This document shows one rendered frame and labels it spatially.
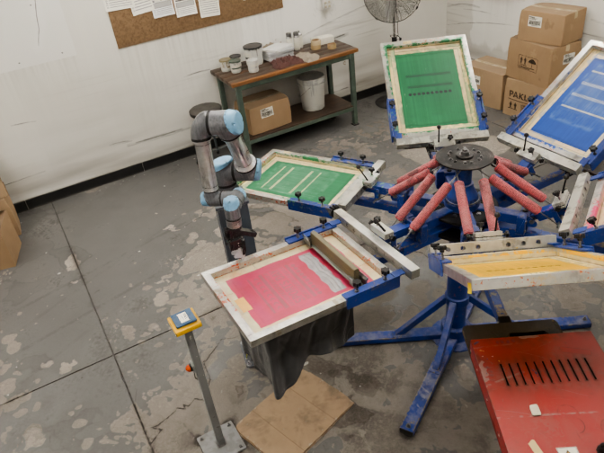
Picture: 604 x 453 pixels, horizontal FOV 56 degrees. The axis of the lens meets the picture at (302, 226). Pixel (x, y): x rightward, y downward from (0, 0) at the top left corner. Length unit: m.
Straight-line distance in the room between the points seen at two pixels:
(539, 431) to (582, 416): 0.16
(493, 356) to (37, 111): 4.88
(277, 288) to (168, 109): 3.87
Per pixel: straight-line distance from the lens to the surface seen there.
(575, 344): 2.40
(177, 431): 3.62
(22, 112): 6.07
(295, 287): 2.77
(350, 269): 2.71
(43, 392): 4.21
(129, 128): 6.29
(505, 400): 2.16
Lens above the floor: 2.75
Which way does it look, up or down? 34 degrees down
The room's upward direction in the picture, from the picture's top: 7 degrees counter-clockwise
